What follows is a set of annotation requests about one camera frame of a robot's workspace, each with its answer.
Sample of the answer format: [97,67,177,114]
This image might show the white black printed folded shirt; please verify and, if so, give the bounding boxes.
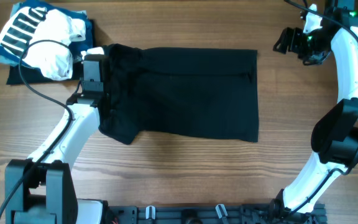
[0,6,86,81]

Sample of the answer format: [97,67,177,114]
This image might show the black polo shirt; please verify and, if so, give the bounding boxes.
[99,44,259,144]

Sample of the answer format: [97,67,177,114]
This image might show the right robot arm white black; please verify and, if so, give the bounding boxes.
[269,1,358,220]

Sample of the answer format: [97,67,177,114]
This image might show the light grey folded garment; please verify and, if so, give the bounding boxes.
[0,1,93,67]

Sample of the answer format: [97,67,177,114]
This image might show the black folded garment bottom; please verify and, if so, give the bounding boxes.
[6,19,98,85]

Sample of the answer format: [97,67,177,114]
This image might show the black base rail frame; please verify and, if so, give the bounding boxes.
[104,204,328,224]

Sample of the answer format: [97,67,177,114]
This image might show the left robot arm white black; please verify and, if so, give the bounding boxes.
[0,93,104,223]

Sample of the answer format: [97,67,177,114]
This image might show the blue folded shirt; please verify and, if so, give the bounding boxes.
[0,1,93,68]

